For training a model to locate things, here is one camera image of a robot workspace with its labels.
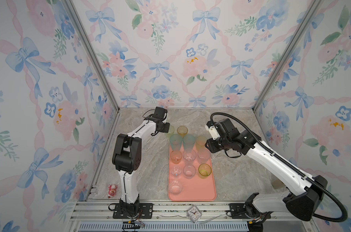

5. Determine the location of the clear pinkish cup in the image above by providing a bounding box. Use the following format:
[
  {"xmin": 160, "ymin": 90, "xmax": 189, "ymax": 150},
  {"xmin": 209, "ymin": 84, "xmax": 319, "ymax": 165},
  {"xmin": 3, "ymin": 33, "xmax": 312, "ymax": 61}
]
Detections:
[{"xmin": 197, "ymin": 148, "xmax": 210, "ymax": 164}]

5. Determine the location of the amber yellow cup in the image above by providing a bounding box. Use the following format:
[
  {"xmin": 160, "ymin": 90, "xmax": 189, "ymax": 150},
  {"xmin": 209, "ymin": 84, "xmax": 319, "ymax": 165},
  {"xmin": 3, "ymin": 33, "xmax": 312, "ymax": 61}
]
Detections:
[{"xmin": 177, "ymin": 126, "xmax": 188, "ymax": 137}]

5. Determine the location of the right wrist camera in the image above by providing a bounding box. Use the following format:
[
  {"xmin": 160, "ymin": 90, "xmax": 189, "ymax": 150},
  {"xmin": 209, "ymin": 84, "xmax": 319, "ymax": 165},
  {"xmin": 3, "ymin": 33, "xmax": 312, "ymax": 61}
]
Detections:
[{"xmin": 205, "ymin": 119, "xmax": 240, "ymax": 140}]

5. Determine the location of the yellow green cup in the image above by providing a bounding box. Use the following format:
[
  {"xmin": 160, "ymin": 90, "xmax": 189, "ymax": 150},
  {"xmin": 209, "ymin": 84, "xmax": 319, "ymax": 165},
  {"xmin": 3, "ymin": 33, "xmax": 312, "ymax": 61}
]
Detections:
[{"xmin": 195, "ymin": 136, "xmax": 207, "ymax": 150}]

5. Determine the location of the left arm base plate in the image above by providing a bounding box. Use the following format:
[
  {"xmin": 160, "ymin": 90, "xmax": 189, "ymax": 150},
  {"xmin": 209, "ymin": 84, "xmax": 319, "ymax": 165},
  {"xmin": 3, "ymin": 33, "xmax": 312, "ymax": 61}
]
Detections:
[{"xmin": 112, "ymin": 201, "xmax": 154, "ymax": 219}]

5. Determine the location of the corner aluminium post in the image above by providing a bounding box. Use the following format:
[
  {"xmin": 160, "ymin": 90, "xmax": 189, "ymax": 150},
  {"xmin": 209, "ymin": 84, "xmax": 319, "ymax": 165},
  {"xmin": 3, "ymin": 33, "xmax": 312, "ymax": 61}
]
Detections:
[
  {"xmin": 252, "ymin": 0, "xmax": 323, "ymax": 113},
  {"xmin": 61, "ymin": 0, "xmax": 119, "ymax": 113}
]

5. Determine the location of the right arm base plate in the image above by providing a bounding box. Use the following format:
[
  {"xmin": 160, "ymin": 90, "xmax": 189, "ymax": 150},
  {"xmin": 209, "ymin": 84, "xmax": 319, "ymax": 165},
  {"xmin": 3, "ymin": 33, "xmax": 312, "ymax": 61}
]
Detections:
[{"xmin": 226, "ymin": 203, "xmax": 271, "ymax": 220}]

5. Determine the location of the pink rectangular tray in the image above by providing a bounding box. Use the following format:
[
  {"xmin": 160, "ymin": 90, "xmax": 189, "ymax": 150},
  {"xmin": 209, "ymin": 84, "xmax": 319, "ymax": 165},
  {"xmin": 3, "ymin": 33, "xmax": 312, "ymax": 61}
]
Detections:
[{"xmin": 168, "ymin": 146, "xmax": 217, "ymax": 202}]

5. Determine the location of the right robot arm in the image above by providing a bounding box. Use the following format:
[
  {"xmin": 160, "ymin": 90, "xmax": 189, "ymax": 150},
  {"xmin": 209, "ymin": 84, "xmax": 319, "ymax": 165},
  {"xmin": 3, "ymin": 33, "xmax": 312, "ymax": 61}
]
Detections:
[{"xmin": 205, "ymin": 135, "xmax": 327, "ymax": 221}]

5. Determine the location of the left corner aluminium post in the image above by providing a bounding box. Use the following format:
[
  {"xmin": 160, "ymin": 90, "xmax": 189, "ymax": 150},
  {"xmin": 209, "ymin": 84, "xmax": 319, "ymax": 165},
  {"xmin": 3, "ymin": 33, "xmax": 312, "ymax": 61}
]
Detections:
[{"xmin": 61, "ymin": 0, "xmax": 119, "ymax": 113}]

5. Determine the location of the clear textured cup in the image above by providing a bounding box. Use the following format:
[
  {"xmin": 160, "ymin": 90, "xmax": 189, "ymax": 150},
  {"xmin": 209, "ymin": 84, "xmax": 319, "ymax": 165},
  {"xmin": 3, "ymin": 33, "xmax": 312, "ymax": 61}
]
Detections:
[{"xmin": 183, "ymin": 164, "xmax": 196, "ymax": 179}]

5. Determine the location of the aluminium front rail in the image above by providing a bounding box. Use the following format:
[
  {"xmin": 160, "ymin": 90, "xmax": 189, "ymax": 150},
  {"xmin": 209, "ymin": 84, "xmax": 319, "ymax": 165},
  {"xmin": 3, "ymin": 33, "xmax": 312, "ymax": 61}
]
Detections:
[{"xmin": 65, "ymin": 200, "xmax": 319, "ymax": 232}]

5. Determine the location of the pink tinted glass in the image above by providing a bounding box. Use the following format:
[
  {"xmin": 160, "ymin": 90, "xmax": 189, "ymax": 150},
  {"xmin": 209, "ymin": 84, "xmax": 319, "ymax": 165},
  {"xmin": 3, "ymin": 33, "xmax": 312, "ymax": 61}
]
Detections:
[{"xmin": 170, "ymin": 150, "xmax": 183, "ymax": 164}]

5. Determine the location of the bright green glass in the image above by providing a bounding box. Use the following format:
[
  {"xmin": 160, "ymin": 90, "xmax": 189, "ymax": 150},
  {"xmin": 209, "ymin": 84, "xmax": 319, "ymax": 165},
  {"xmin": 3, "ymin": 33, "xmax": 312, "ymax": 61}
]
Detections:
[{"xmin": 198, "ymin": 163, "xmax": 212, "ymax": 178}]

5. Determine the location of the light green textured cup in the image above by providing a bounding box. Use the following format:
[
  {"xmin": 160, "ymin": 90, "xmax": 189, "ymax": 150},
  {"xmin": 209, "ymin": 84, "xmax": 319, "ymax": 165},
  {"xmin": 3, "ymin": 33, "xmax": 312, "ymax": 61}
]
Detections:
[{"xmin": 166, "ymin": 126, "xmax": 175, "ymax": 138}]

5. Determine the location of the right corner aluminium post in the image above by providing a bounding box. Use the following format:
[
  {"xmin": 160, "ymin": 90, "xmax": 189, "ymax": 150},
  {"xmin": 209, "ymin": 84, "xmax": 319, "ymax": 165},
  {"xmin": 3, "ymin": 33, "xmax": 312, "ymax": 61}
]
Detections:
[{"xmin": 252, "ymin": 0, "xmax": 323, "ymax": 113}]

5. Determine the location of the small clear glass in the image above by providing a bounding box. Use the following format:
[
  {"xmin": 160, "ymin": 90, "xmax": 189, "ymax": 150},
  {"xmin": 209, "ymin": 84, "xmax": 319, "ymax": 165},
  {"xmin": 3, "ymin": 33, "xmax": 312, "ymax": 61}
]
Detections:
[{"xmin": 170, "ymin": 165, "xmax": 182, "ymax": 178}]

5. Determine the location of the clear glass column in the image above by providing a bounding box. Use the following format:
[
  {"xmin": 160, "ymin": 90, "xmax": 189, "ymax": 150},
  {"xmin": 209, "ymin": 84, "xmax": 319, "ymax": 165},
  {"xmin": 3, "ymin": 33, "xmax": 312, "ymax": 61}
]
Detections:
[{"xmin": 183, "ymin": 149, "xmax": 197, "ymax": 164}]

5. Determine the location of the clear frosted cup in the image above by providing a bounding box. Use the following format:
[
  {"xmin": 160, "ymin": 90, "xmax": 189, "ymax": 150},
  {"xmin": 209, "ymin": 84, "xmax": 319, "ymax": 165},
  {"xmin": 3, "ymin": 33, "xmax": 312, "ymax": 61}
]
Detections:
[{"xmin": 168, "ymin": 180, "xmax": 182, "ymax": 195}]

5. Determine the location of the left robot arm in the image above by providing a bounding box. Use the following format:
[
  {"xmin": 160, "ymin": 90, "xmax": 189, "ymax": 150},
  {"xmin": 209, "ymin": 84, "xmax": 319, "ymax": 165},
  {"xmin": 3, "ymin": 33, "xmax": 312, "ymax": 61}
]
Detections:
[{"xmin": 112, "ymin": 107, "xmax": 170, "ymax": 214}]

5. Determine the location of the teal textured cup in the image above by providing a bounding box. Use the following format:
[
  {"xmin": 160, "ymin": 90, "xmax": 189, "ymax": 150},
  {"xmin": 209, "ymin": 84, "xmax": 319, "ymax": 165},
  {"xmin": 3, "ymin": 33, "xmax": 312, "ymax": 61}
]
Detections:
[
  {"xmin": 170, "ymin": 134, "xmax": 183, "ymax": 151},
  {"xmin": 183, "ymin": 134, "xmax": 196, "ymax": 150}
]

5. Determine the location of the pink bear figurine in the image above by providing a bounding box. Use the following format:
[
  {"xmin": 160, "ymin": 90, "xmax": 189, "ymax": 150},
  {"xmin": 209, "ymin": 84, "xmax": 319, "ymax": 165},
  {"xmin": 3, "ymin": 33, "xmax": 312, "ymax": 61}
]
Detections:
[{"xmin": 108, "ymin": 184, "xmax": 118, "ymax": 199}]

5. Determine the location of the small white clock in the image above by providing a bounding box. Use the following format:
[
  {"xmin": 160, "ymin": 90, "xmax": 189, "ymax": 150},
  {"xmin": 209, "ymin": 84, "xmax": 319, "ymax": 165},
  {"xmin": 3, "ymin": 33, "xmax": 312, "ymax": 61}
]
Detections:
[{"xmin": 186, "ymin": 205, "xmax": 202, "ymax": 223}]

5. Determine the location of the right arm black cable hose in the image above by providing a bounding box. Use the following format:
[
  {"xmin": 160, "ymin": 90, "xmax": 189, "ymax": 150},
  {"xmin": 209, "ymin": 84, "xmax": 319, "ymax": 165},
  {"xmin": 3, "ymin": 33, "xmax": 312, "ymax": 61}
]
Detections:
[{"xmin": 210, "ymin": 112, "xmax": 348, "ymax": 223}]

